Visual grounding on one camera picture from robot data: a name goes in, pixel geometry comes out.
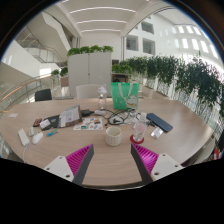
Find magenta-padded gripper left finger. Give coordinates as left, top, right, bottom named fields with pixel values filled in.
left=43, top=143, right=95, bottom=187

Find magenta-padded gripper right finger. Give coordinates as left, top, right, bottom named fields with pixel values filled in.
left=130, top=143, right=185, bottom=186

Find flat round red coaster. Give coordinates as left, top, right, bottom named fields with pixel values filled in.
left=129, top=133, right=145, bottom=145

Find small white box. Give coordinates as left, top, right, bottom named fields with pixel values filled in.
left=150, top=126, right=164, bottom=139

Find colourful sticker sheet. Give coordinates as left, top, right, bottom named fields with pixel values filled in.
left=72, top=117, right=104, bottom=131

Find dark blue keyboard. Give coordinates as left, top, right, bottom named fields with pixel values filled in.
left=145, top=112, right=174, bottom=133

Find white checked mug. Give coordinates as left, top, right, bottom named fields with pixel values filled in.
left=104, top=125, right=123, bottom=147

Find brown clipboard with paper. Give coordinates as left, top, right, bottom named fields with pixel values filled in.
left=58, top=104, right=83, bottom=129

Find white computer mouse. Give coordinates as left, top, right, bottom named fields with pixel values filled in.
left=31, top=131, right=45, bottom=145

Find black pouch with white label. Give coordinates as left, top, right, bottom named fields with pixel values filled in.
left=39, top=114, right=61, bottom=131

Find black power adapter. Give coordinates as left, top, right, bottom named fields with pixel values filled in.
left=80, top=109, right=95, bottom=118

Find black and red case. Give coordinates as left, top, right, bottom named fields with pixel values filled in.
left=32, top=117, right=43, bottom=128

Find white chair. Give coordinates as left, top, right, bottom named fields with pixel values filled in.
left=75, top=83, right=103, bottom=100
left=181, top=136, right=216, bottom=166

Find white power strip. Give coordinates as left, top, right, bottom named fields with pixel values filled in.
left=17, top=128, right=31, bottom=148

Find tall clear sports bottle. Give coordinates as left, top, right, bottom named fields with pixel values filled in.
left=97, top=84, right=108, bottom=111

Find green tote bag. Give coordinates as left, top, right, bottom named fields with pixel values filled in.
left=110, top=81, right=140, bottom=111

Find black chair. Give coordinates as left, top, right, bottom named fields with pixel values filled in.
left=34, top=88, right=53, bottom=102

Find wooden planter with plants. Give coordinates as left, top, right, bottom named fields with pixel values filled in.
left=50, top=66, right=69, bottom=88

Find white cabinet topped with plants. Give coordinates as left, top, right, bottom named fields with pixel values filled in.
left=67, top=44, right=114, bottom=98

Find glass railing with wooden handrail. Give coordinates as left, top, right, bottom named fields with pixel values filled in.
left=0, top=73, right=53, bottom=111

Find row of green plants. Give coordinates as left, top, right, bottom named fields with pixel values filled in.
left=111, top=54, right=224, bottom=116

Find ceiling light strips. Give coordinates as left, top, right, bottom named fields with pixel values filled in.
left=68, top=0, right=153, bottom=34

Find tangled black cables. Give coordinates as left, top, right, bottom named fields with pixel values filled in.
left=103, top=108, right=149, bottom=127

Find white power strip cable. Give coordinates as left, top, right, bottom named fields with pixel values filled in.
left=21, top=144, right=28, bottom=164

